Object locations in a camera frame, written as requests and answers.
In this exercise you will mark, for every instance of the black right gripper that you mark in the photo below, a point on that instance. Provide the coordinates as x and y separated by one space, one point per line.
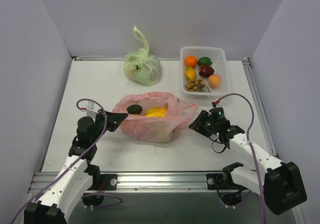
204 124

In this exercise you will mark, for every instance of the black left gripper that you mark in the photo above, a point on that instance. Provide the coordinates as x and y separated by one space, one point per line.
106 121

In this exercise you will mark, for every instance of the pink plastic bag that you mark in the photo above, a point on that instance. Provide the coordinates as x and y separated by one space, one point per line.
166 129

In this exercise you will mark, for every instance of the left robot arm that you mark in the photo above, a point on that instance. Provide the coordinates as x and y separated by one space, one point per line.
55 202

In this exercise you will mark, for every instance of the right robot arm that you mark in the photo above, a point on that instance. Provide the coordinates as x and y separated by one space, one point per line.
278 183

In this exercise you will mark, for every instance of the peach fruit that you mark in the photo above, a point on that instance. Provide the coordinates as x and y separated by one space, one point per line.
214 81

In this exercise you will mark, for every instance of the green plastic bag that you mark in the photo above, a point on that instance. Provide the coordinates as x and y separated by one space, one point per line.
141 66

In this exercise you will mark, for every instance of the orange fruit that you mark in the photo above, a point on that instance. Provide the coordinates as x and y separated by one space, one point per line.
190 61

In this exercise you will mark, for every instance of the dark avocado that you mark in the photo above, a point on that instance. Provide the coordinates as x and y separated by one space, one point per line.
134 109

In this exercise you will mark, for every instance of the yellow banana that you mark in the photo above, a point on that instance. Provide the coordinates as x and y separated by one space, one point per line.
158 111

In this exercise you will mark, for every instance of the brown longan bunch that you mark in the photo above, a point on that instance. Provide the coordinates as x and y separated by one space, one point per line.
197 85

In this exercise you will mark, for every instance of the yellow green mango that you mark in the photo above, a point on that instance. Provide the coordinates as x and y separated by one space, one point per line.
189 73

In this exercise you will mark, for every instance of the dark red apple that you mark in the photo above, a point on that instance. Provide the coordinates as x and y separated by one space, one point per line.
205 71

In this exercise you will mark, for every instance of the green lime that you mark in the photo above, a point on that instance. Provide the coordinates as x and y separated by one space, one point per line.
204 61

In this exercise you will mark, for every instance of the white plastic basket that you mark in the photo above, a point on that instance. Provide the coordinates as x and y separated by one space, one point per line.
219 63

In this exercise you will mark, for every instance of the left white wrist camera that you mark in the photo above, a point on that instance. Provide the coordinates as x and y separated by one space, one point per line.
91 109

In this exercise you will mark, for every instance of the aluminium front rail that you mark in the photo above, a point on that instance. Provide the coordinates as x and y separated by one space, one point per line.
157 182

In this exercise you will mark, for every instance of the aluminium rail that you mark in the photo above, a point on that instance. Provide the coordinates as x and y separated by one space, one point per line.
157 182
261 115

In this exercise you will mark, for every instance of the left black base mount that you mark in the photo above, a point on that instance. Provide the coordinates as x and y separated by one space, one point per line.
107 182

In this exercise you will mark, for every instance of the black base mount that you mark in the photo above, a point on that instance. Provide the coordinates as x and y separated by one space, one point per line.
107 182
230 195

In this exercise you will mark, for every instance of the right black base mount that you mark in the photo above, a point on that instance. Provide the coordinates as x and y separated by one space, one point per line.
230 195

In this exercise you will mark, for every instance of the aluminium right side rail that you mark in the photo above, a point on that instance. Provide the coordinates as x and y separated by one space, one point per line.
261 115

